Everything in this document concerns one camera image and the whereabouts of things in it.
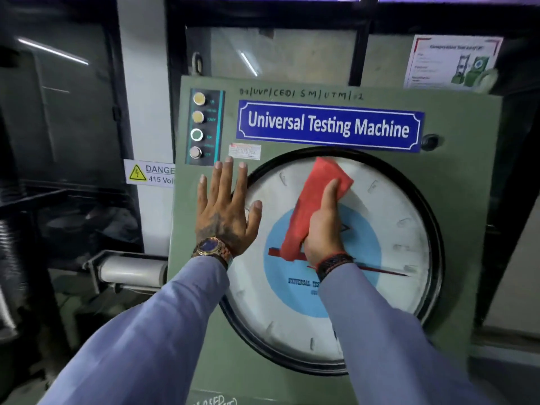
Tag person's left hand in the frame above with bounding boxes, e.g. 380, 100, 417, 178
195, 156, 263, 258

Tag person's right hand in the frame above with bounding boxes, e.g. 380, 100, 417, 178
303, 178, 347, 269

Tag red cleaning cloth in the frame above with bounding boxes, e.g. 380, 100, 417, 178
280, 157, 354, 260

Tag person's right forearm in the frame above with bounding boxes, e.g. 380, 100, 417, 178
318, 262, 494, 405

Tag person's left forearm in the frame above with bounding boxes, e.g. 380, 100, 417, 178
37, 256, 230, 405

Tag small red white sticker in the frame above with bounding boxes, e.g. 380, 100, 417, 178
228, 142, 262, 161

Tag gold wristwatch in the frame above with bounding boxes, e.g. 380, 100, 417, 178
192, 236, 234, 269

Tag yellow danger warning sign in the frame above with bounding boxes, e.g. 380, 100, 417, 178
123, 159, 176, 189

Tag black push button panel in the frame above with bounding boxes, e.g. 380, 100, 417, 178
185, 88, 226, 167

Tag round white dial gauge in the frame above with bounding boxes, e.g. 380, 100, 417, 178
219, 147, 446, 377

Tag blue machine nameplate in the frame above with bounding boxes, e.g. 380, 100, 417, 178
235, 100, 425, 153

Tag red dial pointer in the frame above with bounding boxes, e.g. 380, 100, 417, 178
267, 247, 411, 278

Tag white cylinder roller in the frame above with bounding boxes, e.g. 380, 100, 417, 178
98, 255, 168, 289

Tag green machine control cabinet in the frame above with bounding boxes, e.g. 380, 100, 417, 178
167, 75, 503, 405

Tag white instruction poster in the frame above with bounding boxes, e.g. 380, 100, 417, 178
403, 34, 504, 94

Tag dark beaded bracelet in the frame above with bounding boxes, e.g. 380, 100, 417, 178
315, 252, 355, 282

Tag black machine frame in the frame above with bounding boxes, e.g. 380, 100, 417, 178
0, 105, 70, 376

